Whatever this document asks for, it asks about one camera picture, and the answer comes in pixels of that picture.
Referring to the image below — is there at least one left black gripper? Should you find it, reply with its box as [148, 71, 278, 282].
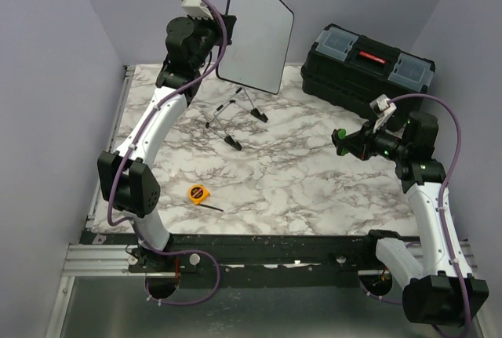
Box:
[185, 5, 234, 70]

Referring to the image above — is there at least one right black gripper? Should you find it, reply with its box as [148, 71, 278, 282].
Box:
[339, 116, 410, 162]

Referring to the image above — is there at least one green black whiteboard eraser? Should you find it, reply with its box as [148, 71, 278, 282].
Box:
[331, 129, 347, 154]

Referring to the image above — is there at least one white whiteboard with red writing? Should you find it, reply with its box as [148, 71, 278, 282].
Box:
[216, 0, 294, 95]

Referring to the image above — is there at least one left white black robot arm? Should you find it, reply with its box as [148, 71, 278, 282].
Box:
[97, 15, 237, 271]

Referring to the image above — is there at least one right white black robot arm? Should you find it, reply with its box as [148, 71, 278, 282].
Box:
[332, 111, 489, 327]

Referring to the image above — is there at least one black plastic toolbox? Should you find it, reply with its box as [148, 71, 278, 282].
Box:
[300, 24, 436, 120]

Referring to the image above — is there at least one orange tape measure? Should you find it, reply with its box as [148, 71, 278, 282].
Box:
[188, 184, 223, 212]

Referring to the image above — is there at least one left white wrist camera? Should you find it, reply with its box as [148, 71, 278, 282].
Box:
[179, 0, 213, 20]

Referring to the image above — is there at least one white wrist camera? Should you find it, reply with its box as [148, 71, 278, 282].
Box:
[179, 0, 213, 20]
[369, 94, 397, 133]

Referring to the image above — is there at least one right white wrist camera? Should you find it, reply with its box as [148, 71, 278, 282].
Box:
[369, 94, 397, 133]

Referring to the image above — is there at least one black wire easel stand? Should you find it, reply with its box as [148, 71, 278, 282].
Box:
[205, 86, 268, 151]

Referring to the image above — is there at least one black front mounting rail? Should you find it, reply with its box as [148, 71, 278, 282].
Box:
[64, 232, 385, 289]

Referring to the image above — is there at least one aluminium frame extrusion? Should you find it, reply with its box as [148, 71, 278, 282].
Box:
[48, 65, 473, 337]

